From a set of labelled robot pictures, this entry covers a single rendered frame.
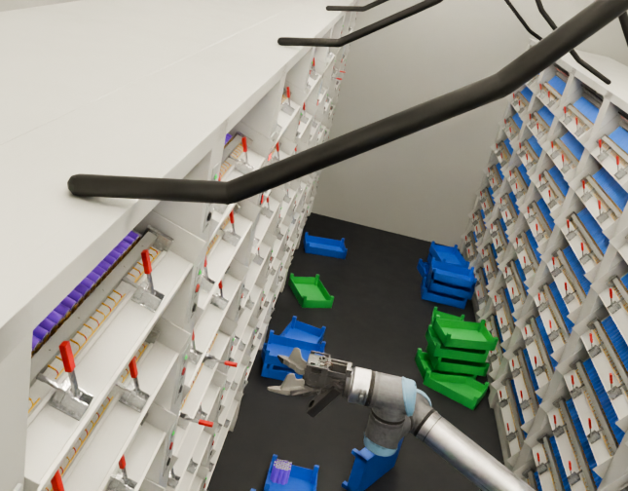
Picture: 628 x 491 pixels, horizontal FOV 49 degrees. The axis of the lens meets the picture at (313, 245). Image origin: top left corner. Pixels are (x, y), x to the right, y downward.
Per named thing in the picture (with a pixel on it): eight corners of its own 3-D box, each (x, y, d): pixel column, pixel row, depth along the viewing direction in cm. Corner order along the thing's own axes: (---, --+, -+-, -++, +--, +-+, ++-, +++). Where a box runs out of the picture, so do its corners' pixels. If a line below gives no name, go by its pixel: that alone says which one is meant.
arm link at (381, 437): (406, 445, 186) (417, 407, 181) (385, 466, 176) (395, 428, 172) (376, 428, 190) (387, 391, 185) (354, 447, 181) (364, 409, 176)
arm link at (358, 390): (364, 392, 182) (362, 414, 173) (346, 388, 182) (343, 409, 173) (372, 363, 178) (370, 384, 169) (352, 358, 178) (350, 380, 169)
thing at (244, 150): (257, 171, 189) (281, 129, 183) (197, 261, 133) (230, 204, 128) (192, 132, 187) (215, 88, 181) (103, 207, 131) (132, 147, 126)
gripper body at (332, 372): (308, 349, 178) (354, 358, 177) (303, 376, 181) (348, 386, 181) (304, 364, 171) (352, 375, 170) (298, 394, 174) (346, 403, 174)
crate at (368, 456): (393, 466, 314) (380, 456, 318) (405, 431, 306) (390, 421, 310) (355, 497, 291) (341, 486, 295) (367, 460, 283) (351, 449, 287)
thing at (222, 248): (245, 234, 197) (269, 195, 191) (183, 344, 141) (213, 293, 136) (182, 198, 194) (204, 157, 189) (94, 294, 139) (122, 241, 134)
